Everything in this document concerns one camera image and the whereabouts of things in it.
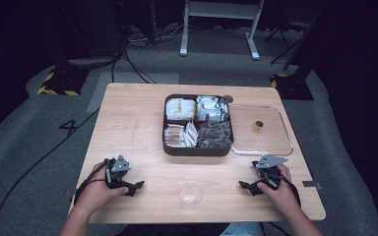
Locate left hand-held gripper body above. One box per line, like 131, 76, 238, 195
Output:
103, 154, 133, 191

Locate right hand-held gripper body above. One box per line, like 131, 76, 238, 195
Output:
251, 155, 289, 192

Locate person's right hand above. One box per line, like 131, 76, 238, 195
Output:
256, 163, 302, 219

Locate person's left hand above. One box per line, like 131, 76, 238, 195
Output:
74, 161, 130, 218

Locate clear box lid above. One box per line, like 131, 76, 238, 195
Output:
228, 103, 294, 157

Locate person's light blue pants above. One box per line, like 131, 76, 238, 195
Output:
219, 221, 264, 236

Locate grey tape strip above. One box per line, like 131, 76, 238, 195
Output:
301, 180, 323, 191

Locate clear plastic cup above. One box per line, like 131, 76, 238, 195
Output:
177, 180, 204, 211

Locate person's dark garment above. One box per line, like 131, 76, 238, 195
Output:
115, 222, 230, 236

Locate pile of dark tea bags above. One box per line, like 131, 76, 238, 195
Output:
196, 121, 233, 149

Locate pile of clear stick packets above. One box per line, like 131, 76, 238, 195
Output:
163, 124, 187, 148

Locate brown compartment box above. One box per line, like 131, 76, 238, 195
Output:
161, 93, 235, 157

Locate pile of white sachets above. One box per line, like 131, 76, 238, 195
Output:
182, 120, 199, 148

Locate pile of silver packets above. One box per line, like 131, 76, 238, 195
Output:
196, 94, 230, 123

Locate pile of yellow-white packets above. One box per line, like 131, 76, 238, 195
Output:
165, 97, 198, 121

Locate black yellow striped stand base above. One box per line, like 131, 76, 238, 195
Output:
36, 67, 90, 97
270, 73, 315, 101

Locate black tripod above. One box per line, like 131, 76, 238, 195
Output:
263, 25, 310, 65

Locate left hand-held gripper cable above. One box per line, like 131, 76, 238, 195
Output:
73, 159, 110, 207

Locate hand-held gripper cable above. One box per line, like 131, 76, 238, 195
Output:
276, 172, 302, 208
73, 159, 110, 207

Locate right hand-held gripper cable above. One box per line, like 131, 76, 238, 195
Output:
276, 172, 302, 208

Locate long black floor cable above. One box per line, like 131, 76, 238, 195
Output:
0, 107, 100, 236

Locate grey stand base plate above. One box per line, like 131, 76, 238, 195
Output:
66, 55, 117, 71

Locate bundle of floor cables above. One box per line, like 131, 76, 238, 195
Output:
127, 21, 186, 51

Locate white metal table frame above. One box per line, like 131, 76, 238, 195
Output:
179, 0, 266, 62

